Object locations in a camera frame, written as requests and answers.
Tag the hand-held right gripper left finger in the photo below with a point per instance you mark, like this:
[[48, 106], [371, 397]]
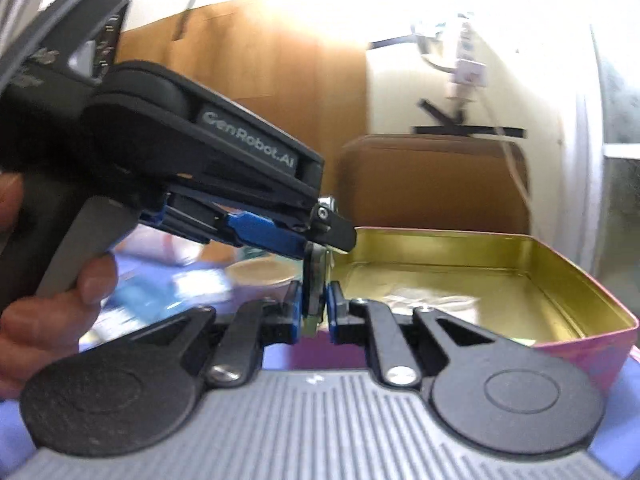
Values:
[[295, 306]]

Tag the small grey object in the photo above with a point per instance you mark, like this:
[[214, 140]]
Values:
[[315, 285]]

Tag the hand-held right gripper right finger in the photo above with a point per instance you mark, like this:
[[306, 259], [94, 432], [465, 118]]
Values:
[[333, 306]]

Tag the frosted glass sliding door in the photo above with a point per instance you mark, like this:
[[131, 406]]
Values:
[[617, 110]]

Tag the blue tablecloth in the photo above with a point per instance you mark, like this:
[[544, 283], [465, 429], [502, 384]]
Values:
[[625, 390]]

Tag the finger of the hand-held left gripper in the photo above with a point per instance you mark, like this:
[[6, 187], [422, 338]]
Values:
[[260, 232]]

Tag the person's left hand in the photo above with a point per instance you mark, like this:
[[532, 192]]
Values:
[[45, 330]]

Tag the white power strip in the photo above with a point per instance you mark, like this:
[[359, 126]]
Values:
[[467, 67]]

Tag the pink tin box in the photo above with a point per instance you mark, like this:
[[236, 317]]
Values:
[[450, 270]]

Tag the gold lid food can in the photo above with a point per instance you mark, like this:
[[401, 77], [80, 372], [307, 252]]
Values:
[[260, 275]]

